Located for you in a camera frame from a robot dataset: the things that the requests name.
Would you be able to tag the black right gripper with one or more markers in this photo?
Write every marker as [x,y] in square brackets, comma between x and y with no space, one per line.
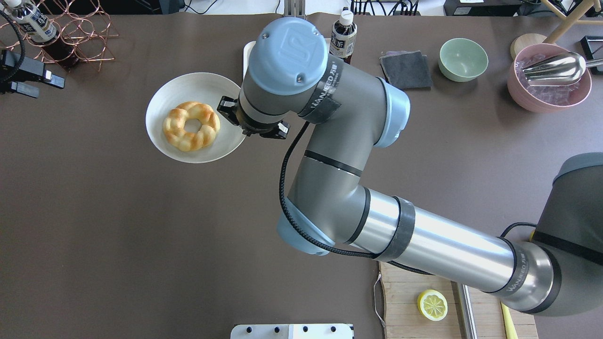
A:
[228,108]

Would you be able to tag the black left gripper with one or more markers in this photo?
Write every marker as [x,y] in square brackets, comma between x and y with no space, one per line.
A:
[27,70]

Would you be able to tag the white round plate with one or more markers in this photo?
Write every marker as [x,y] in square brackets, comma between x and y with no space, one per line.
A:
[206,88]

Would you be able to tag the braided glazed donut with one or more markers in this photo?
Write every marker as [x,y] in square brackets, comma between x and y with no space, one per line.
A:
[191,126]

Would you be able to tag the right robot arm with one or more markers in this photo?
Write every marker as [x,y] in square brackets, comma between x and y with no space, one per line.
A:
[557,273]

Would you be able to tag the cream rabbit tray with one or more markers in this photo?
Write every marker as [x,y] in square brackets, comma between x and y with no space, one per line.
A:
[246,56]

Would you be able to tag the tea bottle on tray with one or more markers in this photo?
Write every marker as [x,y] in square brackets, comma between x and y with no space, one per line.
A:
[343,36]

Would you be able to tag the tea bottle in rack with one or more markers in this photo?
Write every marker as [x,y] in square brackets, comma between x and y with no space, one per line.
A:
[42,32]

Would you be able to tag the grey folded cloth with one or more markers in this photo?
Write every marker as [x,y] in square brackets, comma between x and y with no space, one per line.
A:
[406,69]

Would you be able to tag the mint green bowl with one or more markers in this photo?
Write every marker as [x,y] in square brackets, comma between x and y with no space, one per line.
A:
[462,60]

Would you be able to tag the wooden cutting board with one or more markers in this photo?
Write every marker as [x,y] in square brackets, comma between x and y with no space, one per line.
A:
[402,319]

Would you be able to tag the half lemon slice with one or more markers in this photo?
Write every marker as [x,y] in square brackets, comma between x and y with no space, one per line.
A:
[432,304]

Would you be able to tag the pink bowl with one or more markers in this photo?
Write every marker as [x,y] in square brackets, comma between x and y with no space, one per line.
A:
[523,96]

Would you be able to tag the round wooden coaster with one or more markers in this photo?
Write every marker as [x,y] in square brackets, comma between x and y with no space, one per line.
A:
[524,41]

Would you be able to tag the steel cylinder muddler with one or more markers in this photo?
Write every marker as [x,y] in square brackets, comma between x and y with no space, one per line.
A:
[468,324]

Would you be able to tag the clear ice cubes pile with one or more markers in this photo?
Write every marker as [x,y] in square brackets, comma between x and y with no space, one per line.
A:
[559,80]

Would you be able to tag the steel ice scoop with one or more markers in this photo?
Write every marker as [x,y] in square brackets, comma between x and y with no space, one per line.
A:
[561,70]

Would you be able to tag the wooden stand legs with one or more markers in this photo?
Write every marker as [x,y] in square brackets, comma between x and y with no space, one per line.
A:
[574,18]

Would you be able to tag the yellow plastic knife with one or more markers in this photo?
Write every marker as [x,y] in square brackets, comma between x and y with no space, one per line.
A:
[510,331]

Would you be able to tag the copper wire bottle rack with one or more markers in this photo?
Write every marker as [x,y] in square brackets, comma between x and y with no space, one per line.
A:
[85,24]

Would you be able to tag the grey table clamp bracket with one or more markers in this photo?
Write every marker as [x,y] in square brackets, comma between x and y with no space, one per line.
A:
[294,8]

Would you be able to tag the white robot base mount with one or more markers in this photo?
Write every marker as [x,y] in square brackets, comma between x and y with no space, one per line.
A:
[293,331]

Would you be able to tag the black square frame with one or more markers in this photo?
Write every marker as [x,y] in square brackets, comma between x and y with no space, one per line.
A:
[592,46]

